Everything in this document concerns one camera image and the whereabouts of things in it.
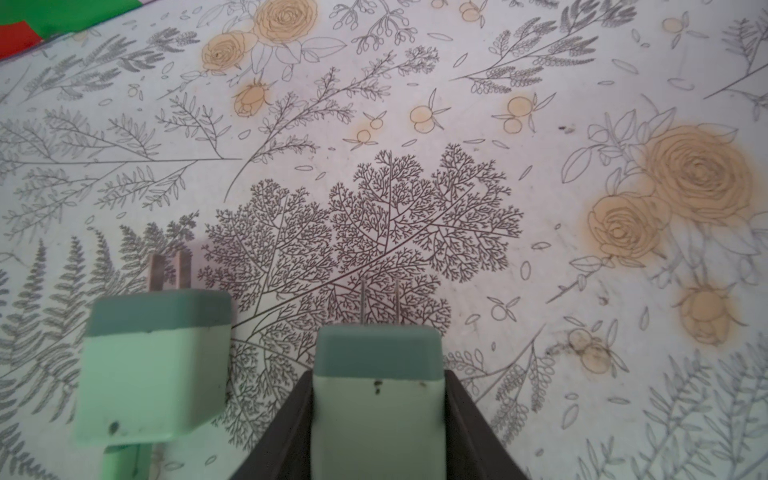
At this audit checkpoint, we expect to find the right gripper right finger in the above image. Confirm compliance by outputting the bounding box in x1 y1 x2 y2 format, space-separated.
444 370 527 480

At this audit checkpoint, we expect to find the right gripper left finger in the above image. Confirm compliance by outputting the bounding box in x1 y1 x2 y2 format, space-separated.
230 370 313 480

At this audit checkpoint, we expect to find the green charger plug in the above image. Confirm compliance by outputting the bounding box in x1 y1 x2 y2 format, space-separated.
75 251 234 479
310 291 447 479

